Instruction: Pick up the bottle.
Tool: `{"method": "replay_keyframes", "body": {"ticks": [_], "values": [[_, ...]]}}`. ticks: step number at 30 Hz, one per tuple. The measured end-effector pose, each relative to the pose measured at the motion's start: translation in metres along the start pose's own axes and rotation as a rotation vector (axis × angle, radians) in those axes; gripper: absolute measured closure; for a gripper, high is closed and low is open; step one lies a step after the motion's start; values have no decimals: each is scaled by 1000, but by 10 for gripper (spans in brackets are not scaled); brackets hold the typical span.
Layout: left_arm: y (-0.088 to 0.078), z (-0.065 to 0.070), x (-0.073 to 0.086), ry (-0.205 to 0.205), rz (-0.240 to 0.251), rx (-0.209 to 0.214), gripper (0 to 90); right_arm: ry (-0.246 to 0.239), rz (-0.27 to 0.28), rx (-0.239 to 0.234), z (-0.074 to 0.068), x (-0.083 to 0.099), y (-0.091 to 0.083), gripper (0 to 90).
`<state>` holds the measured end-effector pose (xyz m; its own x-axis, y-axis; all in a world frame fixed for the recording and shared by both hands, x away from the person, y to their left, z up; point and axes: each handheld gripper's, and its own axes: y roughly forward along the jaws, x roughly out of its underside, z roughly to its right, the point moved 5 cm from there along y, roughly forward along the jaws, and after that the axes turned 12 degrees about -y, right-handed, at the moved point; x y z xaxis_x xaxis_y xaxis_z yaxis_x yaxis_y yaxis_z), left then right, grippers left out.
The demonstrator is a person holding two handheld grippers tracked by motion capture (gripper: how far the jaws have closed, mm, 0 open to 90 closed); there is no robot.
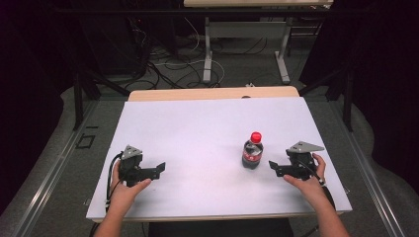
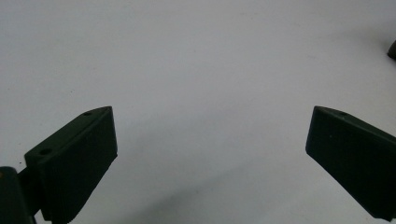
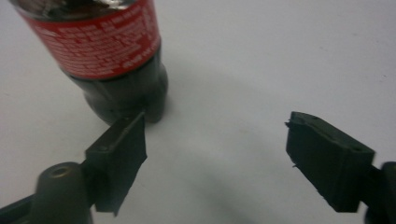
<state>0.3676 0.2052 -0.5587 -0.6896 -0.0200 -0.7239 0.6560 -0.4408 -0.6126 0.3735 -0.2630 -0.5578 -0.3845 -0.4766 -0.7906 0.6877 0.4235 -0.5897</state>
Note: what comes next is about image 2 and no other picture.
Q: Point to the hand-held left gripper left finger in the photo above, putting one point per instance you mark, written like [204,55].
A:
[74,161]

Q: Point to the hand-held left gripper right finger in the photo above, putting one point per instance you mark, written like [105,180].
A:
[355,155]

